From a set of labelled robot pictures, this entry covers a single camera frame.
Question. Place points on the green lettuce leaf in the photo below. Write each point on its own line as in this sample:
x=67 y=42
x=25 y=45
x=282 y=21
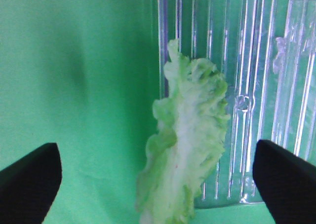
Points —
x=192 y=125

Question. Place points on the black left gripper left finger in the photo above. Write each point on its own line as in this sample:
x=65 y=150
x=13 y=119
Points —
x=28 y=186

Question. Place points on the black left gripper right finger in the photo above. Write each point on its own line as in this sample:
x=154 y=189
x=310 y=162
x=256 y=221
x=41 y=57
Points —
x=286 y=183

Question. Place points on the clear plastic tray left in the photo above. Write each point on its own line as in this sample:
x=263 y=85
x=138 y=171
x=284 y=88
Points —
x=267 y=51

